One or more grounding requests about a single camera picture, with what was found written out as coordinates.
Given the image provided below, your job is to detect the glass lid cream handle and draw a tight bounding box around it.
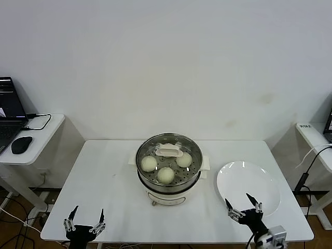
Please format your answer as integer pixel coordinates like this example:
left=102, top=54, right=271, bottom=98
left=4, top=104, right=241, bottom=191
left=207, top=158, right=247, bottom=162
left=135, top=132, right=203, bottom=186

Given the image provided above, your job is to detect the black computer mouse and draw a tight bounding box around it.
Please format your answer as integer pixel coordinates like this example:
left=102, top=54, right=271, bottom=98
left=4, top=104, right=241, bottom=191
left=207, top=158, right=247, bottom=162
left=10, top=135, right=34, bottom=155

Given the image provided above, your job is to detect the white floor cable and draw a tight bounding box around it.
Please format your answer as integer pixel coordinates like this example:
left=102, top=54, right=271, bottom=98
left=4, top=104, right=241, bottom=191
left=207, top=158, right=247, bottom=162
left=0, top=207, right=42, bottom=230

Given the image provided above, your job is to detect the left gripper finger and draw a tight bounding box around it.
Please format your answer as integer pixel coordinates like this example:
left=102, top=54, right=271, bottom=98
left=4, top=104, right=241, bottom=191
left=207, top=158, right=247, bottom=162
left=63, top=205, right=79, bottom=231
left=89, top=208, right=107, bottom=234

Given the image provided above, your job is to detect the black laptop charger cable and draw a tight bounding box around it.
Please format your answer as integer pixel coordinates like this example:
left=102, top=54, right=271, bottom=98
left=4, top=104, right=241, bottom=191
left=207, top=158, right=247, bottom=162
left=22, top=113, right=52, bottom=131

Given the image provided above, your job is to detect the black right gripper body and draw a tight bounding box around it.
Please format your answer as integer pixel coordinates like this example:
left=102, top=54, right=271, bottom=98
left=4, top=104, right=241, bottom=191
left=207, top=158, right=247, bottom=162
left=238, top=208, right=269, bottom=234

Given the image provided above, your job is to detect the black cable with adapter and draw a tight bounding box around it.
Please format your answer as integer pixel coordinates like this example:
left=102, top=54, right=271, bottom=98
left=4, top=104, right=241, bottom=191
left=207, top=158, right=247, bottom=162
left=293, top=146, right=332, bottom=192

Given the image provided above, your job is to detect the white steamed baozi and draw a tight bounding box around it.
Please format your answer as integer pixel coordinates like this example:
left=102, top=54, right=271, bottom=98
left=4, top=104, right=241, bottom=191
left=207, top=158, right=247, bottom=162
left=157, top=167, right=175, bottom=185
left=140, top=156, right=158, bottom=173
left=176, top=152, right=193, bottom=168

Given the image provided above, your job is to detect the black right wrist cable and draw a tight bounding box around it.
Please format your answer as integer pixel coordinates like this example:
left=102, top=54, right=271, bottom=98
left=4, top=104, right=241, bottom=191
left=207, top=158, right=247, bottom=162
left=246, top=232, right=256, bottom=249

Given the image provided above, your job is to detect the black floor cable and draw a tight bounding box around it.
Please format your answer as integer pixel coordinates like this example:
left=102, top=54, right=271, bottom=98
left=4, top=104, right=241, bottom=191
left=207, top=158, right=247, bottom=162
left=0, top=194, right=36, bottom=249

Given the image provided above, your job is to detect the black open laptop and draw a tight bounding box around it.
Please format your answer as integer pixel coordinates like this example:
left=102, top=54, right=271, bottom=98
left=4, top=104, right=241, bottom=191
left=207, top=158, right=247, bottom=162
left=0, top=76, right=29, bottom=154
left=323, top=105, right=332, bottom=143

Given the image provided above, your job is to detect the stainless steel steamer basket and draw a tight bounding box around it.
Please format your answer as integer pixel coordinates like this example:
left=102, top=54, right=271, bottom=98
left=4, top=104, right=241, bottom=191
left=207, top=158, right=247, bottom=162
left=128, top=133, right=210, bottom=189

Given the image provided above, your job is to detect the white round plate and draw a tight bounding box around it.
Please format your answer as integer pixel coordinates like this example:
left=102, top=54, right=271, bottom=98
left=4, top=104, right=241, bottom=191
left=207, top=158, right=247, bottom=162
left=216, top=160, right=282, bottom=218

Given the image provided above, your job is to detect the cream electric cooking pot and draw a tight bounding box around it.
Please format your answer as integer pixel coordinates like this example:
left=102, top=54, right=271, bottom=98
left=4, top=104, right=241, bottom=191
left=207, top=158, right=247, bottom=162
left=136, top=170, right=209, bottom=208

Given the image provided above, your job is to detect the white flat cable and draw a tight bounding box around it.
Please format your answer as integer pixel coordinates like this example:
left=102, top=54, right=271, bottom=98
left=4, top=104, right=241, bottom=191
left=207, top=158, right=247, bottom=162
left=295, top=143, right=332, bottom=169

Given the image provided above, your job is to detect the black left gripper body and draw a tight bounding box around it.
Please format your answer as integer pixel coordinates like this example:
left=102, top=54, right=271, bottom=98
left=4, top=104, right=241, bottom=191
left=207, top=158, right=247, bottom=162
left=65, top=224, right=96, bottom=249

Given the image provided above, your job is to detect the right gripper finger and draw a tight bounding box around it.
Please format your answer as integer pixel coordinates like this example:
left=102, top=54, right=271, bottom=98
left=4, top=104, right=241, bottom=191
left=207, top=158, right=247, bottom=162
left=224, top=198, right=246, bottom=224
left=245, top=192, right=265, bottom=217

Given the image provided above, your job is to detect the white side table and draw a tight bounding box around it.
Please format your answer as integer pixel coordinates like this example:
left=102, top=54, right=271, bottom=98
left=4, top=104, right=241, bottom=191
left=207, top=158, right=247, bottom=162
left=269, top=121, right=332, bottom=229
left=0, top=113, right=86, bottom=216

